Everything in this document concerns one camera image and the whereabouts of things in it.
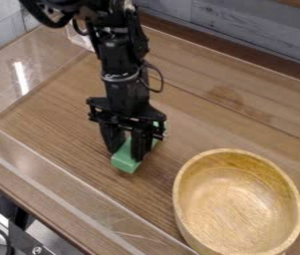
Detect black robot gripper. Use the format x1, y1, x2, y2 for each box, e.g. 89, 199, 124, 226
88, 74, 167, 162

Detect green rectangular block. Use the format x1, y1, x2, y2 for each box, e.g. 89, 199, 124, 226
112, 122, 167, 173

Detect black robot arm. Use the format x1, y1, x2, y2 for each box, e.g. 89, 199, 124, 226
20, 0, 167, 161

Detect brown wooden bowl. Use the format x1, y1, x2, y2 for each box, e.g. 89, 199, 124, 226
172, 148, 300, 255

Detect clear acrylic enclosure walls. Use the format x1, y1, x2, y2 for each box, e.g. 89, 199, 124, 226
0, 19, 300, 255

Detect black metal table frame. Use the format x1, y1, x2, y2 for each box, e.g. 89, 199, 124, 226
0, 191, 84, 255

